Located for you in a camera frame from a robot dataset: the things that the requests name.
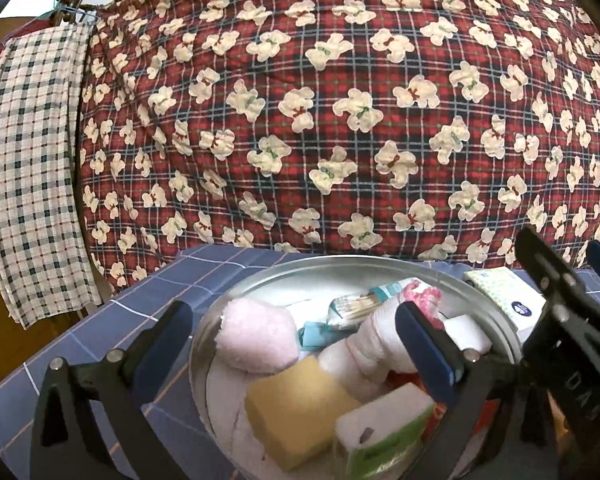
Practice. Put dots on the teal packet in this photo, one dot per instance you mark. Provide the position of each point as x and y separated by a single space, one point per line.
315 336

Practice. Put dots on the red embroidered pouch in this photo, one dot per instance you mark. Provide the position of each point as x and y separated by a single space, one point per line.
439 417

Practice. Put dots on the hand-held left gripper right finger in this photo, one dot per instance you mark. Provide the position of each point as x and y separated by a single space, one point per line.
422 355

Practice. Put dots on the yellow sponge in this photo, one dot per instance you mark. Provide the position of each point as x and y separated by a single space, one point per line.
295 410

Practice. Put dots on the blue checked tablecloth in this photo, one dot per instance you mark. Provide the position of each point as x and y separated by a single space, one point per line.
130 285

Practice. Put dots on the pink fluffy cloth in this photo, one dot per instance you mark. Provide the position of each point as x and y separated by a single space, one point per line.
260 335

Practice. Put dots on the white and green checked cloth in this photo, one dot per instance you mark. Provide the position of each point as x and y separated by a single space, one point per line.
30 160

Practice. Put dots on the green and white packet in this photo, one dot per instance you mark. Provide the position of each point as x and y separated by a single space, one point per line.
380 410

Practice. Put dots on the round metal basin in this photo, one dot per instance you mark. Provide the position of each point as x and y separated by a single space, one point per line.
280 280

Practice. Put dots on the yellow floral tissue pack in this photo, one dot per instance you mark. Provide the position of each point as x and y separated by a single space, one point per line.
500 290

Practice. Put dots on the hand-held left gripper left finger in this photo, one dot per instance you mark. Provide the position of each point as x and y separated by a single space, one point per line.
165 345

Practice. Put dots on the white towel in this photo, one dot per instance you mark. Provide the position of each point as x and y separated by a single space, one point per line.
375 345

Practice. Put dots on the cotton swab packet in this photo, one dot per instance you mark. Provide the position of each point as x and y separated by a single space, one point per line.
355 305

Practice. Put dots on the white eraser block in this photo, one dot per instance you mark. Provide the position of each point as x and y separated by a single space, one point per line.
467 332

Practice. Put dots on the red plaid bear blanket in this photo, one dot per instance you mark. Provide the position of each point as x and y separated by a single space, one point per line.
330 110

